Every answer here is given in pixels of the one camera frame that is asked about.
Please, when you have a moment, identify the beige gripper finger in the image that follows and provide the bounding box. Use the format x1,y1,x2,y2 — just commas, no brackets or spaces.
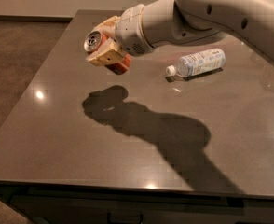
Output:
92,16,120,38
87,38,127,66

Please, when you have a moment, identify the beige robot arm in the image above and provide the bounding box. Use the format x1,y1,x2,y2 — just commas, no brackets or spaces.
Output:
84,0,274,66

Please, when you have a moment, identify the labelled white-cap plastic bottle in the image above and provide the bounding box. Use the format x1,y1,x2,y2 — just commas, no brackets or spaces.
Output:
166,49,226,78

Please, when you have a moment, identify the red coke can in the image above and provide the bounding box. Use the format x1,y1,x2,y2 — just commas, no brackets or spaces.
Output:
84,32,131,75

